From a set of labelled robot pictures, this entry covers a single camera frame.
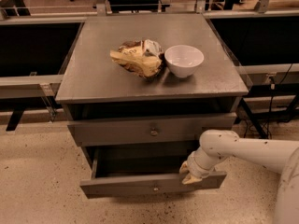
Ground metal rail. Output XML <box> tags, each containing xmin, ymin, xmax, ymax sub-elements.
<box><xmin>236</xmin><ymin>63</ymin><xmax>299</xmax><ymax>86</ymax></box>
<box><xmin>0</xmin><ymin>75</ymin><xmax>64</xmax><ymax>99</ymax></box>

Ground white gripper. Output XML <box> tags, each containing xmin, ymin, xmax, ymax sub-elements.
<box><xmin>179</xmin><ymin>150</ymin><xmax>216</xmax><ymax>185</ymax></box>

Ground white ceramic bowl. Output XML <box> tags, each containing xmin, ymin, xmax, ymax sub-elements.
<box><xmin>164</xmin><ymin>45</ymin><xmax>205</xmax><ymax>78</ymax></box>

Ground right metal rail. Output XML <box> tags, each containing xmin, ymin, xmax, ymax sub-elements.
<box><xmin>236</xmin><ymin>63</ymin><xmax>299</xmax><ymax>86</ymax></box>

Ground grey top drawer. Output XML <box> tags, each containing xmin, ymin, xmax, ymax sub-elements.
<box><xmin>68</xmin><ymin>112</ymin><xmax>236</xmax><ymax>147</ymax></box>

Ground grey three-drawer cabinet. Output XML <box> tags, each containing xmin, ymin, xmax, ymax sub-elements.
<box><xmin>55</xmin><ymin>13</ymin><xmax>249</xmax><ymax>201</ymax></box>

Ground grey drawer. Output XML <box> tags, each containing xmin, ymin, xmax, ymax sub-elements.
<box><xmin>80</xmin><ymin>147</ymin><xmax>226</xmax><ymax>198</ymax></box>
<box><xmin>68</xmin><ymin>112</ymin><xmax>236</xmax><ymax>147</ymax></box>

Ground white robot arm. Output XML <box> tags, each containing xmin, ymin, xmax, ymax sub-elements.
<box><xmin>179</xmin><ymin>130</ymin><xmax>299</xmax><ymax>224</ymax></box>

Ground crumpled yellow chip bag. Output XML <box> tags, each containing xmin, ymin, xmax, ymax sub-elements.
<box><xmin>110</xmin><ymin>39</ymin><xmax>164</xmax><ymax>79</ymax></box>

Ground left metal rail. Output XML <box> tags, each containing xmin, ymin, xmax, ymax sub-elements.
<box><xmin>0</xmin><ymin>75</ymin><xmax>64</xmax><ymax>99</ymax></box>

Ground black floor cables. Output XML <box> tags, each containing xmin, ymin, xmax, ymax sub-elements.
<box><xmin>239</xmin><ymin>63</ymin><xmax>299</xmax><ymax>140</ymax></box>

